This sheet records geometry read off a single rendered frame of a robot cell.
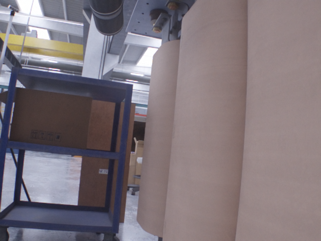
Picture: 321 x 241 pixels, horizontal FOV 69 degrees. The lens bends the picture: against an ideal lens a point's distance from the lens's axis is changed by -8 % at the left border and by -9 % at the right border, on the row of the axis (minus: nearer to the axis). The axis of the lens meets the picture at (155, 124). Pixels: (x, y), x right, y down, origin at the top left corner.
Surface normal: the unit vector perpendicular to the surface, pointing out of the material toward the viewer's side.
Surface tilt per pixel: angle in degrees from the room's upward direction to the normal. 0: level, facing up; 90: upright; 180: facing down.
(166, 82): 90
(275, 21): 90
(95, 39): 90
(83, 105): 90
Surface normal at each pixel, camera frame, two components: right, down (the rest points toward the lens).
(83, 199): 0.27, -0.08
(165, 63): -0.68, -0.15
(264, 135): -0.96, -0.12
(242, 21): -0.16, -0.12
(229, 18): -0.44, -0.14
